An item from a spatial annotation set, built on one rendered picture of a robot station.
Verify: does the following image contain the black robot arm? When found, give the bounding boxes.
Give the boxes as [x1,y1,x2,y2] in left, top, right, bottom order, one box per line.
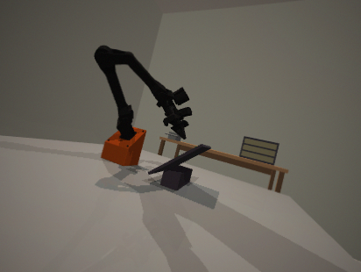
[95,46,192,140]

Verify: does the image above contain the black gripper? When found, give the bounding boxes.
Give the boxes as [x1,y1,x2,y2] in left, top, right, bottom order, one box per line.
[163,106,188,140]

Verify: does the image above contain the grey switch panel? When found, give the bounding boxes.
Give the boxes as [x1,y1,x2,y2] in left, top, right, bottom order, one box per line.
[147,144,211,190]

